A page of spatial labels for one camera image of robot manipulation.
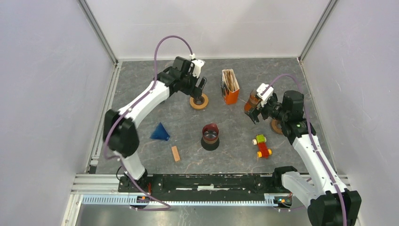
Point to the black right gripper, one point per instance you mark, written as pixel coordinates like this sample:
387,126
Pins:
253,114

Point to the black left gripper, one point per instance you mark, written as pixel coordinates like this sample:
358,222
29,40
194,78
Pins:
196,92

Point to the light wooden ring holder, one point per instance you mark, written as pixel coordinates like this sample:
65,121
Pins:
200,102

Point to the orange glass carafe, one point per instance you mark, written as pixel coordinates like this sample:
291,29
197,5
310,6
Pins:
252,102

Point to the blue plastic coffee dripper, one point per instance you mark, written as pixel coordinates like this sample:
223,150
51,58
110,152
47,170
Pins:
160,133

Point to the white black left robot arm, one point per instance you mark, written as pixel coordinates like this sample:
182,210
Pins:
120,126

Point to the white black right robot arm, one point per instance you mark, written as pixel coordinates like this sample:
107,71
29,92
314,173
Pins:
328,200

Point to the orange coffee filter box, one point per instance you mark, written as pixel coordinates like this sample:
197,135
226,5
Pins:
229,86

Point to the colourful toy car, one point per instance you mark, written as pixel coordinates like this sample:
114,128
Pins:
263,150

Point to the small wooden block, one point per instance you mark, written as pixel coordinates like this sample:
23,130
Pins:
175,153

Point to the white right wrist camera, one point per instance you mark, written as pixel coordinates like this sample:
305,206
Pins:
263,93

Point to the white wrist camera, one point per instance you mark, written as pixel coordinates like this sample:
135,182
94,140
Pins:
263,93
198,64

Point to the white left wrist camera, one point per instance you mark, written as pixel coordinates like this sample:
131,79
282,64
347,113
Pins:
198,64

